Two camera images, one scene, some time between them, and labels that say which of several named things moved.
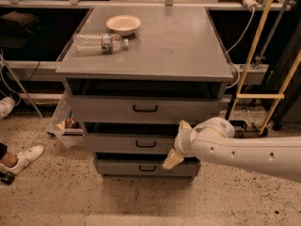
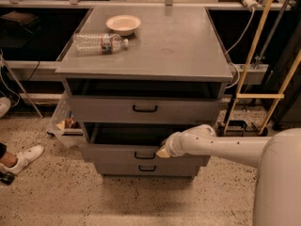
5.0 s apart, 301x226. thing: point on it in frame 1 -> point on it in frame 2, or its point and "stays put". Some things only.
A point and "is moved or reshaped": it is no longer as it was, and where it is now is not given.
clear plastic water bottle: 99,43 stays put
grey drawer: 130,143 is moved or reshaped
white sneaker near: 25,157 stays put
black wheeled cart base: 240,130 stays put
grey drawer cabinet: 133,75 stays put
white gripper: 182,142 -> 172,145
